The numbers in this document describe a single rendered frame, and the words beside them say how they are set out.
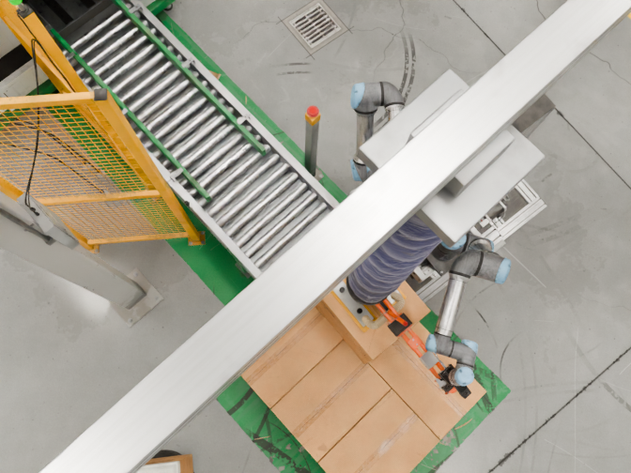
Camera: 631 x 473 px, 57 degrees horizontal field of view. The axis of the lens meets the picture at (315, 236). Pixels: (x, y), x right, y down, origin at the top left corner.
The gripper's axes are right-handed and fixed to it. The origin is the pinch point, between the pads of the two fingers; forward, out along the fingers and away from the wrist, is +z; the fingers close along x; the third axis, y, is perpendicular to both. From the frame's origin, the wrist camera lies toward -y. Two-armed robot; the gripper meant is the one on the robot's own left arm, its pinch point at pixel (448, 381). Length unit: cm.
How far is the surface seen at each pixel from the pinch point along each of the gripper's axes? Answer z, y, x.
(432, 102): -167, 72, -5
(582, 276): 121, -25, -149
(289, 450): 120, 16, 87
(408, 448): 66, -22, 30
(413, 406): 66, -7, 12
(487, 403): 120, -45, -35
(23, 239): -54, 159, 108
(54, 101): -89, 180, 63
